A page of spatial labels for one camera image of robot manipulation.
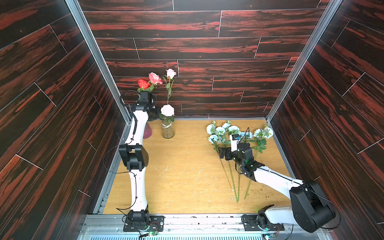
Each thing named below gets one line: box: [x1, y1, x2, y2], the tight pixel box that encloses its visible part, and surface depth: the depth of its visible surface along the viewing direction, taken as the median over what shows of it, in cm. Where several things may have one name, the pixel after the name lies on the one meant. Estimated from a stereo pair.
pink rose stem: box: [148, 72, 163, 92], surface depth 85 cm
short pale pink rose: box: [160, 104, 175, 117], surface depth 70 cm
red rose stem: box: [137, 78, 155, 93], surface depth 94 cm
